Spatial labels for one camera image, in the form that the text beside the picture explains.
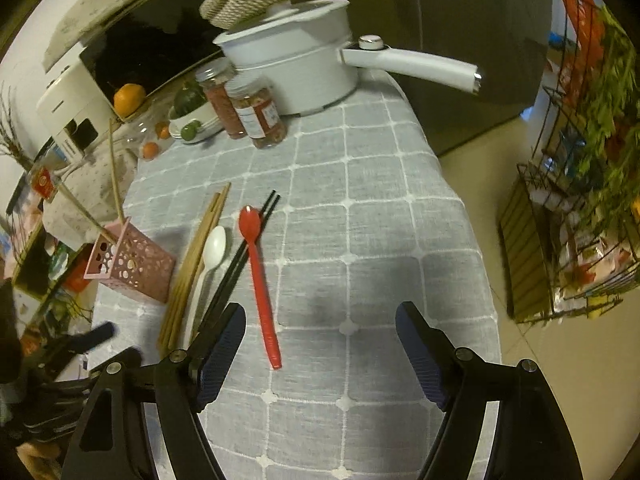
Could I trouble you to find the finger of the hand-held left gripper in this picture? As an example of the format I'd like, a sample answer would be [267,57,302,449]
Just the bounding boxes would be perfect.
[52,322,117,362]

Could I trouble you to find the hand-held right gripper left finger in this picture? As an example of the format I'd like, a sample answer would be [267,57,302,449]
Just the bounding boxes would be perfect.
[60,301,247,480]

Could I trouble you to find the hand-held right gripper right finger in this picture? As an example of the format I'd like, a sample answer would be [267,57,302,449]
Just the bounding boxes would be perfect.
[395,301,586,480]

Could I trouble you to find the pink perforated utensil holder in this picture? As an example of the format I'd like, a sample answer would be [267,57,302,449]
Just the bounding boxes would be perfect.
[83,216,177,305]

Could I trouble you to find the red plastic spoon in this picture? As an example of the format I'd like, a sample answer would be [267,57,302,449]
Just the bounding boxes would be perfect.
[238,205,283,371]

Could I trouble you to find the black chopstick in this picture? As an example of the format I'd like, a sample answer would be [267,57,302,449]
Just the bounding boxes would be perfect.
[197,189,275,333]
[206,193,280,322]

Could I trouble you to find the white plastic spoon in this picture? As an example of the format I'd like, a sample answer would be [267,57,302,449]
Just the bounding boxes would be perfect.
[182,225,228,348]

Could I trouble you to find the cluttered shelf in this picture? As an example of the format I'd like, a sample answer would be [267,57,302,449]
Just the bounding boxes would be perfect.
[0,210,97,343]

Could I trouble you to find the floral tablecloth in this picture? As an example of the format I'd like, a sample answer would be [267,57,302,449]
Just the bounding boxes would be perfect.
[44,150,140,251]

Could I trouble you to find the red label box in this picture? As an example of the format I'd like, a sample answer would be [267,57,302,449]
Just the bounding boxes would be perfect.
[30,165,59,202]

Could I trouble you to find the grey checked tablecloth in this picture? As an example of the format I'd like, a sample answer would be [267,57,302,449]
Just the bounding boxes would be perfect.
[87,67,503,480]

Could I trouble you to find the pile of snack packets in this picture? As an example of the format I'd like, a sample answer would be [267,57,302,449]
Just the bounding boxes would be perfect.
[554,230,640,317]

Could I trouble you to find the small black device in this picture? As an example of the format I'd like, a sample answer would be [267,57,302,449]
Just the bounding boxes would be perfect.
[64,119,99,150]

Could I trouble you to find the clear glass jar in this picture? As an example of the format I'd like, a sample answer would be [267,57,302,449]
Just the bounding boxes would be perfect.
[117,107,176,161]

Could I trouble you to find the dry branches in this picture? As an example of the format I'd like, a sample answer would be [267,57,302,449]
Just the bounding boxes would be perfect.
[0,82,38,173]

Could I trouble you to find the white bowl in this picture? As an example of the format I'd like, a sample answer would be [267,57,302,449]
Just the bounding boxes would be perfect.
[167,102,223,145]

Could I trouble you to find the large orange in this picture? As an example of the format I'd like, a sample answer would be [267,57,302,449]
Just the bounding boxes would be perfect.
[113,83,147,117]

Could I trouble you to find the red label plastic jar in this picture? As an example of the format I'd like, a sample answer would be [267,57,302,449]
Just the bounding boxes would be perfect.
[225,74,288,150]

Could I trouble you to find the tall clear plastic jar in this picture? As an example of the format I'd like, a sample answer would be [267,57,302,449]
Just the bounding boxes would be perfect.
[194,57,248,141]

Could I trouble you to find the dark green vegetable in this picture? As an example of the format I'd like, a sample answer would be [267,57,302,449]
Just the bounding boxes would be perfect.
[172,80,207,117]

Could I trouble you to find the white electric pot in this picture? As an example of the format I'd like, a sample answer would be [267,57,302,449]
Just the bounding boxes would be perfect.
[212,0,483,117]

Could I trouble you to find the white oven with black door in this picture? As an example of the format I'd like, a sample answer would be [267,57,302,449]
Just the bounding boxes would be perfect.
[35,0,236,161]

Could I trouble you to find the green leafy vegetables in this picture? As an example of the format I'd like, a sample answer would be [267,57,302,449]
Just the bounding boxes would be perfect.
[575,5,640,246]

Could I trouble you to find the grey refrigerator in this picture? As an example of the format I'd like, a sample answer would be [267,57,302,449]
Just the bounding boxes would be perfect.
[290,0,555,158]

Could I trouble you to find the orange plastic bag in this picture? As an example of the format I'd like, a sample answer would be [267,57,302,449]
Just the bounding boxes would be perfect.
[551,0,608,92]

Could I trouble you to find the black wire rack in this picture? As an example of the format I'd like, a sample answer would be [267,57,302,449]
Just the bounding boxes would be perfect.
[499,0,640,325]

